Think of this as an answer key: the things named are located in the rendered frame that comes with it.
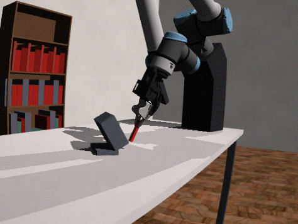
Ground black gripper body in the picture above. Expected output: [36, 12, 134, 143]
[133, 66, 168, 103]

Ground grey square panel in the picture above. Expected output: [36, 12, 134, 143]
[91, 112, 129, 155]

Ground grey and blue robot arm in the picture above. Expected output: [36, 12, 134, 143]
[135, 0, 233, 76]

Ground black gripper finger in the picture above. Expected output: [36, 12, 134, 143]
[132, 97, 146, 125]
[138, 98, 162, 128]

